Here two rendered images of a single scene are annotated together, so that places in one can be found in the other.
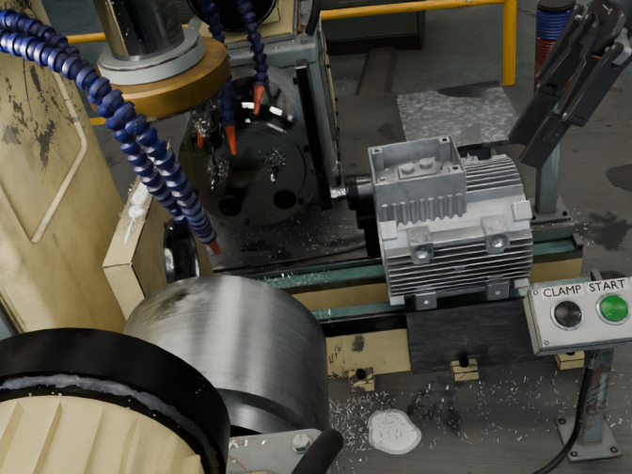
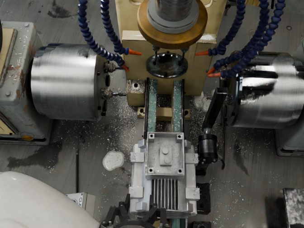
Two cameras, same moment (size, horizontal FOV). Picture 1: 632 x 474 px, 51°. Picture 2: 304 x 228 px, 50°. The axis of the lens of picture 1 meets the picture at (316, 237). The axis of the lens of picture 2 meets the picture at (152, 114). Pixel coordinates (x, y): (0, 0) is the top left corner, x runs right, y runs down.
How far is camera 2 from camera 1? 0.90 m
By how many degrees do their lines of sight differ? 55
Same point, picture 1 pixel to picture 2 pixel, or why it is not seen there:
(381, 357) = not seen: hidden behind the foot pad
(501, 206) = (146, 197)
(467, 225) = (142, 181)
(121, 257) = (126, 35)
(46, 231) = not seen: hidden behind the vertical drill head
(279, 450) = (9, 88)
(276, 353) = (60, 90)
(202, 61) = (163, 33)
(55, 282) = (132, 18)
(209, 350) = (55, 67)
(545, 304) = (78, 197)
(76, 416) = not seen: outside the picture
